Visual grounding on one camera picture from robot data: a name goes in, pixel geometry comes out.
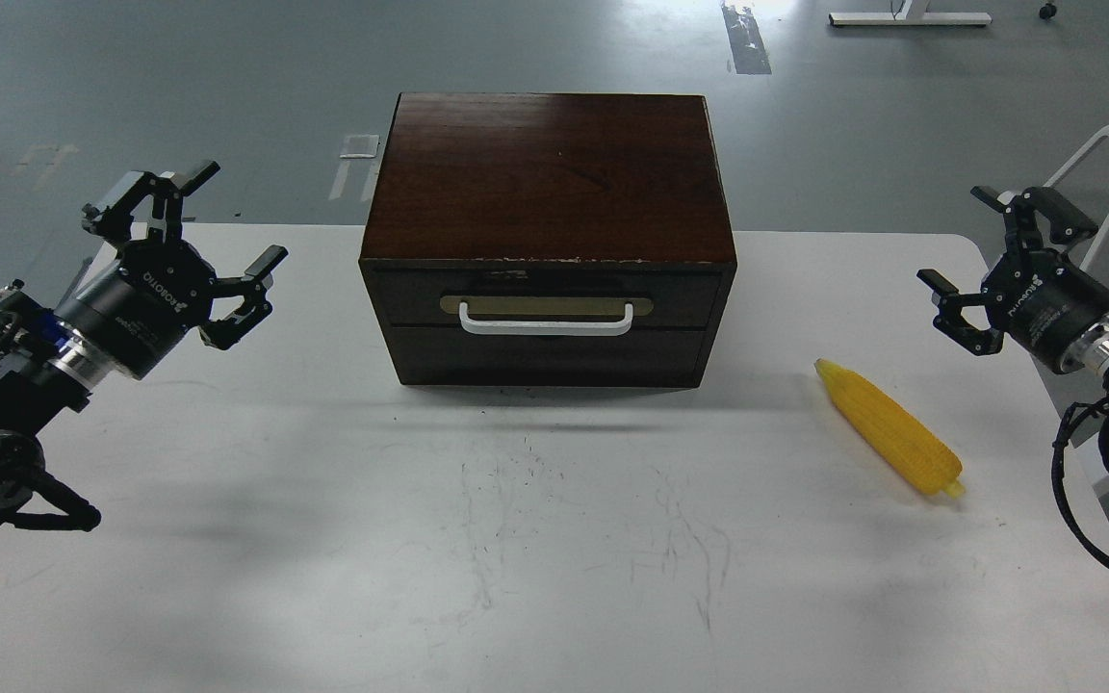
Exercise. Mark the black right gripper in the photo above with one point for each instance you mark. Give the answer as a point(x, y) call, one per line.
point(1042, 299)

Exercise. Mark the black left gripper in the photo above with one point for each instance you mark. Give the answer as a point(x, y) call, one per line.
point(140, 306)

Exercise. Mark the yellow corn cob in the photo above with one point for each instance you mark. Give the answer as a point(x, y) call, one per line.
point(909, 447)

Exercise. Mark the dark wooden drawer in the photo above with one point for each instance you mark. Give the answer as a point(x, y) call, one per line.
point(433, 297)

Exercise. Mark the white drawer handle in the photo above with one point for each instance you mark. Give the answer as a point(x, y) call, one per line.
point(547, 328)

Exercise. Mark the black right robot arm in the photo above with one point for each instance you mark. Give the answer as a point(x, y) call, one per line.
point(1096, 360)

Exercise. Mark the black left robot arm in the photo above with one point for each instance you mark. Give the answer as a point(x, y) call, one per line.
point(46, 369)

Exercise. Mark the dark brown wooden cabinet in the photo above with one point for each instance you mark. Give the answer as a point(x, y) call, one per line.
point(550, 181)

